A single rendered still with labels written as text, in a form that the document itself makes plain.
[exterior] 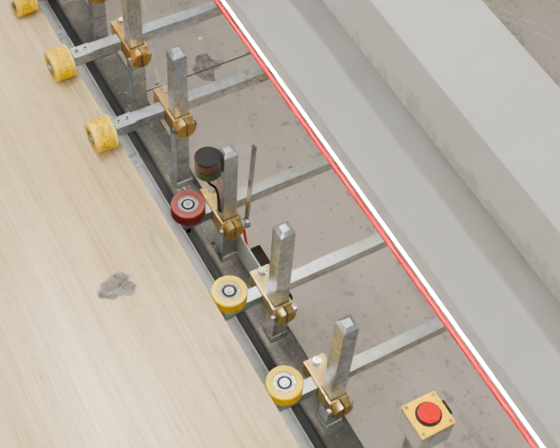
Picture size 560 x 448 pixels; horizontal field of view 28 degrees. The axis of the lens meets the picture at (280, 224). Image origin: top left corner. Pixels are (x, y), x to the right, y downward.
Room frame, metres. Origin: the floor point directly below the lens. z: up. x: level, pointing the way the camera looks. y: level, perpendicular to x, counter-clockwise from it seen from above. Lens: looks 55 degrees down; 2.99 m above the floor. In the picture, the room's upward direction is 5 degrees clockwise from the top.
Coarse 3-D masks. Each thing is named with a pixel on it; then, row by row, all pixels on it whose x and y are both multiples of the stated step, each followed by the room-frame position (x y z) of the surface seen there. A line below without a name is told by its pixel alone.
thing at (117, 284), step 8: (120, 272) 1.28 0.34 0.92; (112, 280) 1.26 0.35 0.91; (120, 280) 1.27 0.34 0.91; (128, 280) 1.27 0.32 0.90; (104, 288) 1.24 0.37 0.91; (112, 288) 1.24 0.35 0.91; (120, 288) 1.24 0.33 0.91; (128, 288) 1.25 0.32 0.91; (104, 296) 1.22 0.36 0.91; (112, 296) 1.22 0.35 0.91
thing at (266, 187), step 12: (300, 168) 1.66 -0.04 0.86; (312, 168) 1.66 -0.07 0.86; (324, 168) 1.67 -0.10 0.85; (264, 180) 1.61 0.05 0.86; (276, 180) 1.61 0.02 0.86; (288, 180) 1.62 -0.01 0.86; (300, 180) 1.64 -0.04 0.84; (240, 192) 1.57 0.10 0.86; (252, 192) 1.57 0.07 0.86; (264, 192) 1.58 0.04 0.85; (240, 204) 1.55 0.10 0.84; (204, 216) 1.50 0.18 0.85
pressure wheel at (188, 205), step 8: (184, 192) 1.52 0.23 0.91; (192, 192) 1.52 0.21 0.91; (176, 200) 1.49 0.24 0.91; (184, 200) 1.50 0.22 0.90; (192, 200) 1.50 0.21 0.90; (200, 200) 1.50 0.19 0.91; (176, 208) 1.47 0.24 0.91; (184, 208) 1.48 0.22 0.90; (192, 208) 1.48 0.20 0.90; (200, 208) 1.48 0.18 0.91; (176, 216) 1.46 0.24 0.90; (184, 216) 1.45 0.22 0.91; (192, 216) 1.45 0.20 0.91; (200, 216) 1.46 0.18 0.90; (184, 224) 1.45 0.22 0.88; (192, 224) 1.45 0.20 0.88
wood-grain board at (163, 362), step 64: (0, 0) 2.09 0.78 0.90; (0, 64) 1.87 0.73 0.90; (0, 128) 1.66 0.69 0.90; (64, 128) 1.68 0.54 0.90; (0, 192) 1.48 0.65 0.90; (64, 192) 1.49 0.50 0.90; (128, 192) 1.51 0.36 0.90; (0, 256) 1.31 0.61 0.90; (64, 256) 1.32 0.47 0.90; (128, 256) 1.33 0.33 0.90; (0, 320) 1.15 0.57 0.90; (64, 320) 1.16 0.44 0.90; (128, 320) 1.17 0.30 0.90; (192, 320) 1.19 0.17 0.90; (0, 384) 1.00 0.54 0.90; (64, 384) 1.01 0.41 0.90; (128, 384) 1.02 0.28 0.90; (192, 384) 1.04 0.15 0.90; (256, 384) 1.05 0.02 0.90
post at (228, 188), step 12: (228, 144) 1.52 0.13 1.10; (228, 156) 1.48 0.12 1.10; (228, 168) 1.48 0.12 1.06; (228, 180) 1.48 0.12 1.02; (228, 192) 1.48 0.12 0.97; (228, 204) 1.48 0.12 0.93; (228, 216) 1.48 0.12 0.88; (216, 240) 1.50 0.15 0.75; (228, 240) 1.48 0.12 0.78; (228, 252) 1.48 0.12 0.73
